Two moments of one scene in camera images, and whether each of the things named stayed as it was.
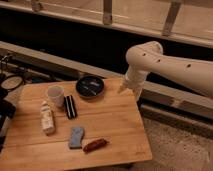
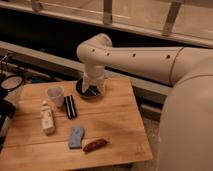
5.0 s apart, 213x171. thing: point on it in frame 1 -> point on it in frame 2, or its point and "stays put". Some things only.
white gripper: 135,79 -> 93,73
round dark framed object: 12,82 stays put
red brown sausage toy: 94,145 stays put
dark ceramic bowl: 90,86 stays put
